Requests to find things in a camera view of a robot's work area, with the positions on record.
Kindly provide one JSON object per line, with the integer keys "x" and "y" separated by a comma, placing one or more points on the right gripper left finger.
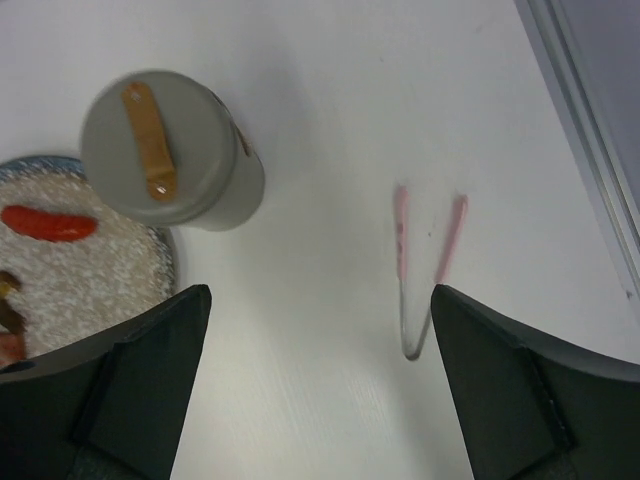
{"x": 110, "y": 406}

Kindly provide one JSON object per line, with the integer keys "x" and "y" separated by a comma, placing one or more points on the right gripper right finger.
{"x": 531, "y": 405}

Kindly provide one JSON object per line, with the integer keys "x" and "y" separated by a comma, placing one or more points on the grey cylindrical container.
{"x": 241, "y": 192}

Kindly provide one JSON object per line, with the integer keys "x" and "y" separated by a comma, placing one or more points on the grey round lid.
{"x": 158, "y": 147}

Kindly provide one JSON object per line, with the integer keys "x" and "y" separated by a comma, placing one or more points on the brown meat piece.
{"x": 12, "y": 349}

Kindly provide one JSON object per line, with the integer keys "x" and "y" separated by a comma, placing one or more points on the plate with rice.
{"x": 71, "y": 290}

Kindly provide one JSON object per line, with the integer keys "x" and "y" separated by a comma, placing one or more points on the brown mushroom piece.
{"x": 11, "y": 320}

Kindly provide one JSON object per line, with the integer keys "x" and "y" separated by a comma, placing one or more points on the red sausage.
{"x": 48, "y": 226}

